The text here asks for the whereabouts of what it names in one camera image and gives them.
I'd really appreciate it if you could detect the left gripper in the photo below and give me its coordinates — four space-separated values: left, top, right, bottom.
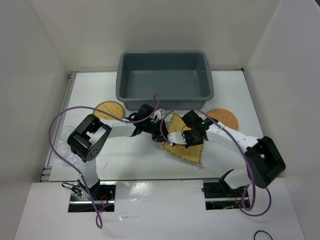
142 118 169 144

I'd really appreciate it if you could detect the square woven bamboo tray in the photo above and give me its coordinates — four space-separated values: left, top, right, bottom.
161 112 204 166

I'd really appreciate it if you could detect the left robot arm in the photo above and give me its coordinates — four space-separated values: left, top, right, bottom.
67 104 168 200

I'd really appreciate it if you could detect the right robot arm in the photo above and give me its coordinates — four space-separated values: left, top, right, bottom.
181 110 286 197

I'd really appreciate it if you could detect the grey plastic bin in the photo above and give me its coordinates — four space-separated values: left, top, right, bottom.
115 50 214 111

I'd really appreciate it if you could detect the round orange bamboo tray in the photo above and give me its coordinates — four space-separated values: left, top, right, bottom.
207 108 239 131

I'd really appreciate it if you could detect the round green-rimmed bamboo tray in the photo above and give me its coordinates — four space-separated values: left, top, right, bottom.
93 100 125 120

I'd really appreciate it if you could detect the clear plastic cup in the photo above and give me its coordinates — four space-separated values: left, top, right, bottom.
56 142 77 164
59 126 75 142

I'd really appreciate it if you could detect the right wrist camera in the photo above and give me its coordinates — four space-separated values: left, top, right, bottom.
167 131 187 146

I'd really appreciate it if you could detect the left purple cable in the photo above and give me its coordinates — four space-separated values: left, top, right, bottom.
48 92 161 230

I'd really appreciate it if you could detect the purple cable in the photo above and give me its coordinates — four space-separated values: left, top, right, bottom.
48 92 161 230
159 107 273 216

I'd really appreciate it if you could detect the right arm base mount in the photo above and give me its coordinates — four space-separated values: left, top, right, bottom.
201 178 245 211

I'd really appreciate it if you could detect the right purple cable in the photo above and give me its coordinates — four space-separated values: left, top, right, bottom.
159 107 273 216

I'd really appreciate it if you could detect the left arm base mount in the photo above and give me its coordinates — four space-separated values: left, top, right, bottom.
61 181 116 213

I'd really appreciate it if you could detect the black cable loop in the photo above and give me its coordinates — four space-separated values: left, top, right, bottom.
254 230 274 240

